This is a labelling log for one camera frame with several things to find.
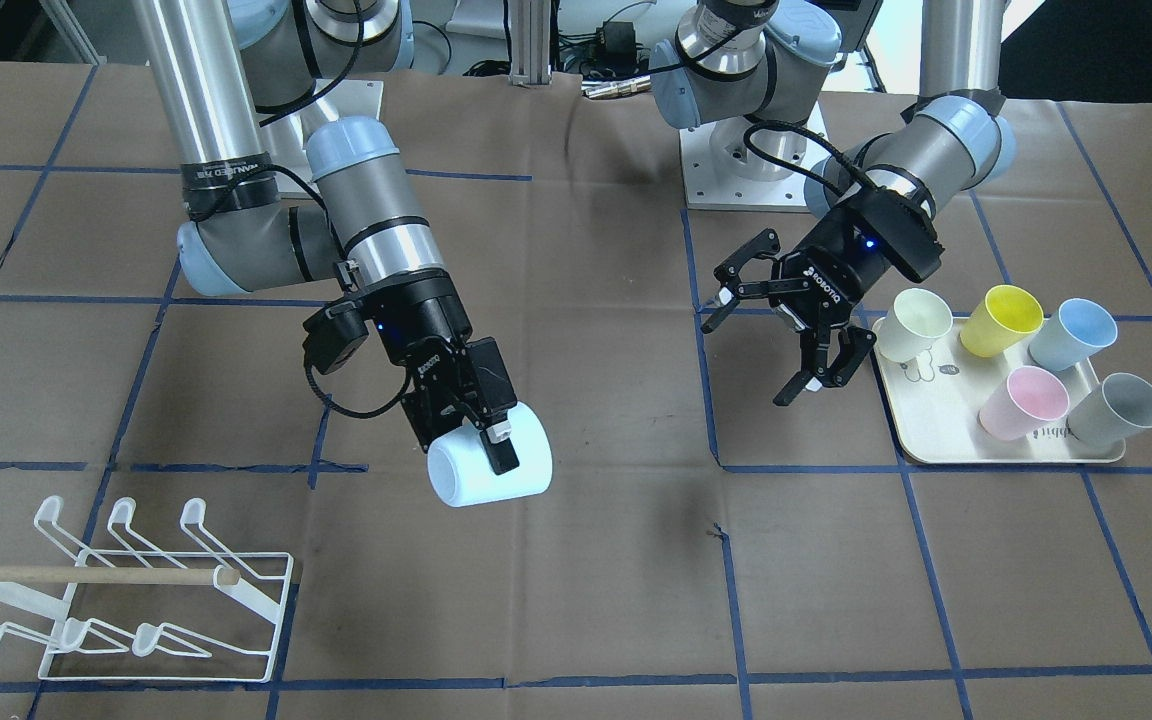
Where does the white wire cup rack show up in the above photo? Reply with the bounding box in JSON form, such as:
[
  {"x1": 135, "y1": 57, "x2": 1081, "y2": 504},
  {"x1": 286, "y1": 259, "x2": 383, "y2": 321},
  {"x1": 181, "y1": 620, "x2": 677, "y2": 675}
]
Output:
[{"x1": 0, "y1": 497, "x2": 298, "y2": 685}]

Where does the grey plastic cup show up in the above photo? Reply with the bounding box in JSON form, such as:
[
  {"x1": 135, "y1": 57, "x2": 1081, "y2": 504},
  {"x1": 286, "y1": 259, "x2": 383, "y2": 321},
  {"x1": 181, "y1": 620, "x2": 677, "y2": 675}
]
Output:
[{"x1": 1066, "y1": 372, "x2": 1152, "y2": 447}]

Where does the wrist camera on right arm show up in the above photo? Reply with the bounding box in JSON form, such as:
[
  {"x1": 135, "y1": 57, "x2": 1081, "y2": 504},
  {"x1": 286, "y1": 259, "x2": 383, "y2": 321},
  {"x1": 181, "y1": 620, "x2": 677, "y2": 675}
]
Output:
[{"x1": 302, "y1": 300, "x2": 369, "y2": 376}]

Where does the pink plastic cup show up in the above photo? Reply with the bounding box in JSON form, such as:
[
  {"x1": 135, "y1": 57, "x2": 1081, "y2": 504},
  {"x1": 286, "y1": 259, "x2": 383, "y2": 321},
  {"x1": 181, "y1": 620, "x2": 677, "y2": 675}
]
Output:
[{"x1": 978, "y1": 366, "x2": 1071, "y2": 441}]

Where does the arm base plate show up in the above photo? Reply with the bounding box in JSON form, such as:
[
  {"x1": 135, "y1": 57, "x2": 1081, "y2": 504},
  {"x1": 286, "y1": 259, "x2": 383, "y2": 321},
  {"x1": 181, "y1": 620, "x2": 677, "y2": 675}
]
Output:
[{"x1": 679, "y1": 98, "x2": 838, "y2": 213}]

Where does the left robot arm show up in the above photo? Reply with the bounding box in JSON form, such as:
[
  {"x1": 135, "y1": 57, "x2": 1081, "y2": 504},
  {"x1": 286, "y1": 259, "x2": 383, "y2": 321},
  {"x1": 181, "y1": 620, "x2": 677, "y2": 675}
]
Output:
[{"x1": 646, "y1": 1, "x2": 1016, "y2": 232}]

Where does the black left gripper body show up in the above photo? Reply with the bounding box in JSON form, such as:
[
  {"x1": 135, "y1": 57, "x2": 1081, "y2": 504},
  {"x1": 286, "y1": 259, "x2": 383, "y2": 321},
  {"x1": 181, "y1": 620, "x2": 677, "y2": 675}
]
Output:
[{"x1": 776, "y1": 188, "x2": 943, "y2": 331}]

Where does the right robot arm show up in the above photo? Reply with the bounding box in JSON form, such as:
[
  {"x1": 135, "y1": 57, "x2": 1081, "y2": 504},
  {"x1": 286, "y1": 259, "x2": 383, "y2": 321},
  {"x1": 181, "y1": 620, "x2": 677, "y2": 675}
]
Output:
[{"x1": 132, "y1": 1, "x2": 552, "y2": 503}]

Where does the yellow plastic cup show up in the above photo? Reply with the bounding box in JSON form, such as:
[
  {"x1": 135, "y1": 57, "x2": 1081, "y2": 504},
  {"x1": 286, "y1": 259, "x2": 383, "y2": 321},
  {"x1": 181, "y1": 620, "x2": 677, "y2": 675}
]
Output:
[{"x1": 958, "y1": 285, "x2": 1044, "y2": 357}]

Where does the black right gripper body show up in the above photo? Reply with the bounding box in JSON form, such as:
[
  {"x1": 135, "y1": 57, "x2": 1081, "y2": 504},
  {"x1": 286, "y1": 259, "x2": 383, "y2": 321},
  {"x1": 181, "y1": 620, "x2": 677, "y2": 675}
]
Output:
[{"x1": 362, "y1": 270, "x2": 517, "y2": 448}]

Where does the cream plastic tray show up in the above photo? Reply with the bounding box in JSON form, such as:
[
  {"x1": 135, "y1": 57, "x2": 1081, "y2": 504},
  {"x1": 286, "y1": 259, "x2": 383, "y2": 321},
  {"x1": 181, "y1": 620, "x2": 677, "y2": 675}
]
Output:
[{"x1": 870, "y1": 314, "x2": 1127, "y2": 467}]

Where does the light blue plastic cup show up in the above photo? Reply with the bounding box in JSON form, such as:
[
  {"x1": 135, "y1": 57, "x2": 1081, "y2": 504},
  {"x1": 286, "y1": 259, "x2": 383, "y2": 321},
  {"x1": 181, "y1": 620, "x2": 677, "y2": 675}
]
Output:
[{"x1": 426, "y1": 403, "x2": 554, "y2": 509}]

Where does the white plastic cup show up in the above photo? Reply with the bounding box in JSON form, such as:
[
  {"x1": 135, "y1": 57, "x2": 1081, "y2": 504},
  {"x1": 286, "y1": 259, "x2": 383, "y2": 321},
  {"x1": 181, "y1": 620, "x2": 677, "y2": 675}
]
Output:
[{"x1": 876, "y1": 287, "x2": 954, "y2": 363}]

